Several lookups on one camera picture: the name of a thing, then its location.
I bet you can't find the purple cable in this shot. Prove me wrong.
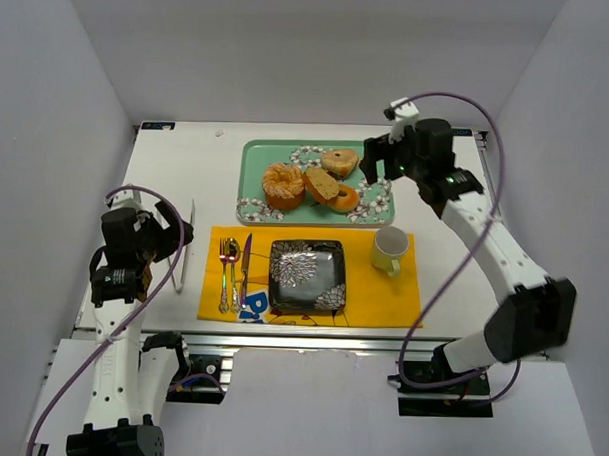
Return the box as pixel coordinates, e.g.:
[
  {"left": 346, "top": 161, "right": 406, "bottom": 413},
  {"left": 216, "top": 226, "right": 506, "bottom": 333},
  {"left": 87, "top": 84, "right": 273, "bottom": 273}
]
[
  {"left": 24, "top": 182, "right": 197, "bottom": 456},
  {"left": 384, "top": 89, "right": 532, "bottom": 403}
]

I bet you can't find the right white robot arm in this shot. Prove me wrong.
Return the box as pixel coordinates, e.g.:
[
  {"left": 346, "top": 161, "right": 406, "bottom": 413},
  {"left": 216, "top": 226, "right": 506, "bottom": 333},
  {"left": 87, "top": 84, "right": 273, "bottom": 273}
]
[{"left": 360, "top": 118, "right": 576, "bottom": 391}]

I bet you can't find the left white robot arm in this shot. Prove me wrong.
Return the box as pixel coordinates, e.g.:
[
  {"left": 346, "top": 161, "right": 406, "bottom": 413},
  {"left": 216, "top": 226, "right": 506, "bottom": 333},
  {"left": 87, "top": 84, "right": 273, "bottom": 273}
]
[{"left": 66, "top": 190, "right": 193, "bottom": 456}]

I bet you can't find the beige bagel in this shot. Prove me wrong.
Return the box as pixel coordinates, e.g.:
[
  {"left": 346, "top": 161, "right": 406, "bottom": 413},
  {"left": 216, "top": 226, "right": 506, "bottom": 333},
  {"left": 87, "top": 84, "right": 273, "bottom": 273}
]
[{"left": 321, "top": 148, "right": 359, "bottom": 179}]

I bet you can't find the orange glazed bundt cake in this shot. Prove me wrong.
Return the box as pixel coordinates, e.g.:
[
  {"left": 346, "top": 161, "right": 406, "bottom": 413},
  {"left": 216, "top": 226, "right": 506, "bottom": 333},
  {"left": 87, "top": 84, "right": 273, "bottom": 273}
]
[{"left": 262, "top": 163, "right": 306, "bottom": 211}]

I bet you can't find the yellow placemat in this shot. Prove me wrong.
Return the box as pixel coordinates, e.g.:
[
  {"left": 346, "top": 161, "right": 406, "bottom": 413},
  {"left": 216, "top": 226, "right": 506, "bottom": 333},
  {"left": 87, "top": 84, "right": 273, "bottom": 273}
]
[{"left": 197, "top": 226, "right": 421, "bottom": 328}]

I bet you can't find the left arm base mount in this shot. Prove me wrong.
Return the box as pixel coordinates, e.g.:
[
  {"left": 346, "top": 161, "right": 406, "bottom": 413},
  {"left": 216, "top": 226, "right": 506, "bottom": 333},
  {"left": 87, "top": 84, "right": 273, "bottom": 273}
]
[{"left": 140, "top": 331, "right": 228, "bottom": 405}]

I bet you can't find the right blue corner label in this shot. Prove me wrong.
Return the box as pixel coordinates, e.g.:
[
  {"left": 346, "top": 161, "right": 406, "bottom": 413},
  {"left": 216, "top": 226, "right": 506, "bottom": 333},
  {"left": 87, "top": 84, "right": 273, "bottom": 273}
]
[{"left": 453, "top": 128, "right": 473, "bottom": 137}]

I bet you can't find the blue corner label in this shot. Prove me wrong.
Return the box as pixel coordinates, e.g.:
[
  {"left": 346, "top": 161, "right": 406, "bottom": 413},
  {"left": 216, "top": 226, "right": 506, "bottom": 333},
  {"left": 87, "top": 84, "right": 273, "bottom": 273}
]
[
  {"left": 453, "top": 128, "right": 473, "bottom": 137},
  {"left": 140, "top": 121, "right": 175, "bottom": 131}
]

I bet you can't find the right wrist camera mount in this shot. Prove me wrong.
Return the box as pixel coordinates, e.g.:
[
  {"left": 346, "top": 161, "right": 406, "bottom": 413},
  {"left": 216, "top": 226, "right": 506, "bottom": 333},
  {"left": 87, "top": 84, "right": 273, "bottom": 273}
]
[{"left": 384, "top": 97, "right": 421, "bottom": 142}]

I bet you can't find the iridescent knife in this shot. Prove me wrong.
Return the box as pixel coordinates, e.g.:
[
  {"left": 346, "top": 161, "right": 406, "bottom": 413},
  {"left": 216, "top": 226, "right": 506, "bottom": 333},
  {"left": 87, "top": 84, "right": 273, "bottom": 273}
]
[{"left": 240, "top": 233, "right": 253, "bottom": 310}]

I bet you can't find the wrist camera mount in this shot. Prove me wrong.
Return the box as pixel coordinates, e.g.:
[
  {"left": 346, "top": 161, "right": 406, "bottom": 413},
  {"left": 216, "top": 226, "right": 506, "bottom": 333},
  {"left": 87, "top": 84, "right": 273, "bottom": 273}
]
[
  {"left": 384, "top": 97, "right": 421, "bottom": 142},
  {"left": 105, "top": 190, "right": 143, "bottom": 211}
]

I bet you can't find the left blue corner label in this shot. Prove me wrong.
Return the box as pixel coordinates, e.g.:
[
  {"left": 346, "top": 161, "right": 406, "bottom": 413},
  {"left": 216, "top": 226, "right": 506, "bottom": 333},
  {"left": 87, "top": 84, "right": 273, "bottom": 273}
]
[{"left": 140, "top": 121, "right": 175, "bottom": 131}]

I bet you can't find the black floral square plate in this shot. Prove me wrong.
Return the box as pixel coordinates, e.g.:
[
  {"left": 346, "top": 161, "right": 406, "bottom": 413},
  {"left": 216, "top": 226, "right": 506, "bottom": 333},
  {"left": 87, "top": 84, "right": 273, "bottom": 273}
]
[{"left": 268, "top": 239, "right": 347, "bottom": 313}]

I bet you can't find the iridescent fork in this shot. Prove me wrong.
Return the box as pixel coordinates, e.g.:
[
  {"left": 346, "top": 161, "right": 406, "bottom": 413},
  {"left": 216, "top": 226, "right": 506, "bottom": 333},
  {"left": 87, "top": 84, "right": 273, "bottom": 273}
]
[{"left": 219, "top": 238, "right": 229, "bottom": 314}]

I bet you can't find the green floral tray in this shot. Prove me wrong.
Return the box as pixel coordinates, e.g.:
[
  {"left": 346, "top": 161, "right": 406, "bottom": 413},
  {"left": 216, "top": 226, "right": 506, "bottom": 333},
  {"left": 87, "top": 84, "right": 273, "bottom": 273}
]
[{"left": 235, "top": 139, "right": 395, "bottom": 228}]

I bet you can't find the aluminium front rail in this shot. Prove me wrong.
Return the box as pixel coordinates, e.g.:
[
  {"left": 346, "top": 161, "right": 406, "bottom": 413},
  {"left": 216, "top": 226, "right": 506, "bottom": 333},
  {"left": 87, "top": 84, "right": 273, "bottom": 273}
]
[{"left": 69, "top": 324, "right": 462, "bottom": 359}]

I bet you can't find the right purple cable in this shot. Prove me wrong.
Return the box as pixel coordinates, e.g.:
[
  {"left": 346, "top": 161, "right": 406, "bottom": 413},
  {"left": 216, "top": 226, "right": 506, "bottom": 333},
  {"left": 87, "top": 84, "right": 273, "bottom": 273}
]
[{"left": 384, "top": 89, "right": 532, "bottom": 403}]

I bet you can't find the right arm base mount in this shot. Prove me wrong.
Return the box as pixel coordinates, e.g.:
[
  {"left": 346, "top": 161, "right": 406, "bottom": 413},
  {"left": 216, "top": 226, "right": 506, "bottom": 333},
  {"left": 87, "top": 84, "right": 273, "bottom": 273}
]
[{"left": 387, "top": 346, "right": 493, "bottom": 419}]

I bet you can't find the orange glazed donut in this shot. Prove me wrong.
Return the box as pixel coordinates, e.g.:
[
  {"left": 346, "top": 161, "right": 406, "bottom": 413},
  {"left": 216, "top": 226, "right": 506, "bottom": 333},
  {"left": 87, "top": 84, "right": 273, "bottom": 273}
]
[{"left": 328, "top": 184, "right": 361, "bottom": 214}]

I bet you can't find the sliced bread piece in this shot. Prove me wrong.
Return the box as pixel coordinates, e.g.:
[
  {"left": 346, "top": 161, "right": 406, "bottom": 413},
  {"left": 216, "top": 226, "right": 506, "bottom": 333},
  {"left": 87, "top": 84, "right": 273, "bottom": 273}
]
[{"left": 302, "top": 167, "right": 340, "bottom": 205}]

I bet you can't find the pale yellow mug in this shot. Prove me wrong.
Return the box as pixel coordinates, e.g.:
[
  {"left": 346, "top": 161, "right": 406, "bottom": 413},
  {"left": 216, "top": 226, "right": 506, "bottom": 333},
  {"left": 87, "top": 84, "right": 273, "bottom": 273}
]
[{"left": 370, "top": 226, "right": 410, "bottom": 277}]

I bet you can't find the iridescent spoon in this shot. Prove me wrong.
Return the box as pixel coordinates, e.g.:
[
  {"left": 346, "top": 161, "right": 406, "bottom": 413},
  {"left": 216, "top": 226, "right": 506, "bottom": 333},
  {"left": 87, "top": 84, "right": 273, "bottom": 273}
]
[{"left": 227, "top": 237, "right": 241, "bottom": 315}]

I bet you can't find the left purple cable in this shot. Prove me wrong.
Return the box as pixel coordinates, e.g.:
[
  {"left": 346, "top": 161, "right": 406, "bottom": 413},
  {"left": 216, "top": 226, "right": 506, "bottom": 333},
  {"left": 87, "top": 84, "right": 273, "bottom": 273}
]
[{"left": 24, "top": 182, "right": 197, "bottom": 456}]

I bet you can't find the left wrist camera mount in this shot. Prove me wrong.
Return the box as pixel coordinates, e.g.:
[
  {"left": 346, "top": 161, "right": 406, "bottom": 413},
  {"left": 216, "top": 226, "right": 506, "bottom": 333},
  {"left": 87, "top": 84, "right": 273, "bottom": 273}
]
[{"left": 105, "top": 190, "right": 143, "bottom": 211}]

